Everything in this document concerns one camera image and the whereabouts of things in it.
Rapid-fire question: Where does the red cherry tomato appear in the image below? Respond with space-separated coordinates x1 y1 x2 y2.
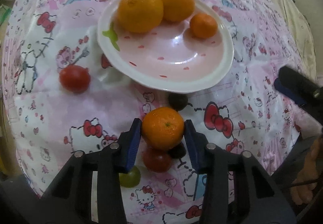
142 148 172 173
59 65 91 93

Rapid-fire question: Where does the small orange mandarin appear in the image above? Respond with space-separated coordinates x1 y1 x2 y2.
189 13 218 39

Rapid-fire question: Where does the medium orange mandarin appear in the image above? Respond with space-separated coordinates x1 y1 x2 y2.
162 0 195 22

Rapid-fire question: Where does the large orange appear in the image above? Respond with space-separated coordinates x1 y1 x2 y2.
117 0 164 34

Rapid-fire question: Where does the right hand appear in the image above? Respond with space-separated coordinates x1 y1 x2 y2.
290 137 322 205

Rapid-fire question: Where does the green grape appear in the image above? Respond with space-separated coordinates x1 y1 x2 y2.
119 166 141 188

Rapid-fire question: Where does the Hello Kitty pink cloth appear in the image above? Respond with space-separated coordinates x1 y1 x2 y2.
1 0 318 224

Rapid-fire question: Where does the pink strawberry plate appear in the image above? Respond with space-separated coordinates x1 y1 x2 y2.
97 0 234 93

